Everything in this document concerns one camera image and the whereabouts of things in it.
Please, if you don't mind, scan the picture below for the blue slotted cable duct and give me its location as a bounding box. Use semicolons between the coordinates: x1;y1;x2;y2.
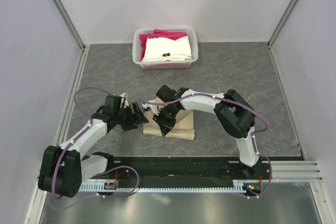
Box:
79;180;246;193

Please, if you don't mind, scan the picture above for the beige cloth napkin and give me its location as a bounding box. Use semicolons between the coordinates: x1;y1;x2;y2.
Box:
143;108;195;141

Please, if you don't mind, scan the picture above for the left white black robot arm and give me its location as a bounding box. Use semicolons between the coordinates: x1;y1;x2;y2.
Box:
38;95;148;198

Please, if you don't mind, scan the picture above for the white plastic basket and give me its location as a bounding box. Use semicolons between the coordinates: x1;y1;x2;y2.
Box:
132;26;198;70

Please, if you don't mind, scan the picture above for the left aluminium frame post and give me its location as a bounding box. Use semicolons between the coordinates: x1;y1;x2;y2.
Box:
52;0;86;51

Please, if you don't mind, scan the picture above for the white folded shirt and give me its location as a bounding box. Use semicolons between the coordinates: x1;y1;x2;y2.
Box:
142;36;192;62

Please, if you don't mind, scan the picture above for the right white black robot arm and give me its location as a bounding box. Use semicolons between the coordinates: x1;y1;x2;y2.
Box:
147;85;259;179

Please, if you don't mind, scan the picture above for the aluminium frame post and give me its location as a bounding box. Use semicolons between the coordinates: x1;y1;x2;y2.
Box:
267;0;299;49
52;0;86;51

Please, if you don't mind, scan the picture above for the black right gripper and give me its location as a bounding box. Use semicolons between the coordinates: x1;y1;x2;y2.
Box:
153;106;180;136

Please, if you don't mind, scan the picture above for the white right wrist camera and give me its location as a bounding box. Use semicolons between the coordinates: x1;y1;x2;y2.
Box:
142;100;158;113

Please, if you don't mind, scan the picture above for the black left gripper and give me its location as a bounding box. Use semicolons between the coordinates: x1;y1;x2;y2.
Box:
114;102;148;132

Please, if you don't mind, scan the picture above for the right aluminium frame post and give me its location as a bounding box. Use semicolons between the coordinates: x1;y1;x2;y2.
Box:
267;0;299;49

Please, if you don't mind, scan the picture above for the pink folded garment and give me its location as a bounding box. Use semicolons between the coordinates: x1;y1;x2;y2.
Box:
139;29;187;60

